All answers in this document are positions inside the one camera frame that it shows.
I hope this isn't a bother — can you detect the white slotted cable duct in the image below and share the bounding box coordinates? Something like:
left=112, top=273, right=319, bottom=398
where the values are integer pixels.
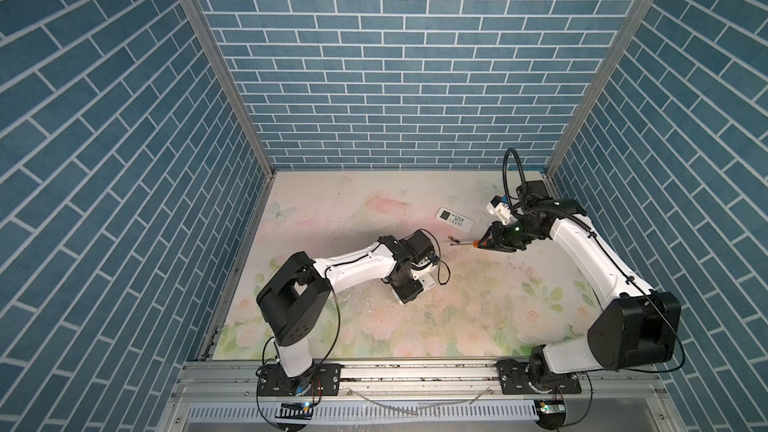
left=187, top=400, right=539, bottom=426

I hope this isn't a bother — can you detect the aluminium front rail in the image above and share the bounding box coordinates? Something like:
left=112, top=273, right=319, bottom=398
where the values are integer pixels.
left=158, top=359, right=684, bottom=431

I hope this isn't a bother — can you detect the left circuit board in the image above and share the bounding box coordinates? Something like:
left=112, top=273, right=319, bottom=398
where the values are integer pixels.
left=275, top=403, right=314, bottom=421

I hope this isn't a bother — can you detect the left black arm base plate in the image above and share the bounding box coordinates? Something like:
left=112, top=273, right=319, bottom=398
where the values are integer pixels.
left=257, top=363, right=342, bottom=397

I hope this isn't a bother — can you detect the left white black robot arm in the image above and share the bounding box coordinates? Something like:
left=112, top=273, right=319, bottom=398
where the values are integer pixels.
left=257, top=229, right=441, bottom=379

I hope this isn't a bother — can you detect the white remote with display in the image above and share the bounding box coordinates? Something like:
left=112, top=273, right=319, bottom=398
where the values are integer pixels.
left=435, top=207, right=474, bottom=234

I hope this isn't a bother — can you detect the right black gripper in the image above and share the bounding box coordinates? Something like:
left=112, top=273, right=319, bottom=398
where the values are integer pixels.
left=476, top=218, right=542, bottom=251

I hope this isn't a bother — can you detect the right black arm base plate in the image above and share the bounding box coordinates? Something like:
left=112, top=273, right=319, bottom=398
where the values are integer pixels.
left=495, top=357, right=582, bottom=395

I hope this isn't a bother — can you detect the circuit board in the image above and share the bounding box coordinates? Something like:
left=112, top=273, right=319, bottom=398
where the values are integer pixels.
left=537, top=400, right=567, bottom=415
left=275, top=403, right=314, bottom=421

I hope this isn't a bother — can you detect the right circuit board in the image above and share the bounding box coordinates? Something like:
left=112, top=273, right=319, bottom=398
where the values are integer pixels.
left=537, top=400, right=567, bottom=415

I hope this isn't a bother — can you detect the orange black screwdriver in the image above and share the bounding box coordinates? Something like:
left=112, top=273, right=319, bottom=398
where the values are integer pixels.
left=449, top=239, right=479, bottom=248

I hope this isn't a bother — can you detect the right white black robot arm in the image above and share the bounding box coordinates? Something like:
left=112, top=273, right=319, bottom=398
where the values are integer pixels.
left=474, top=181, right=681, bottom=378

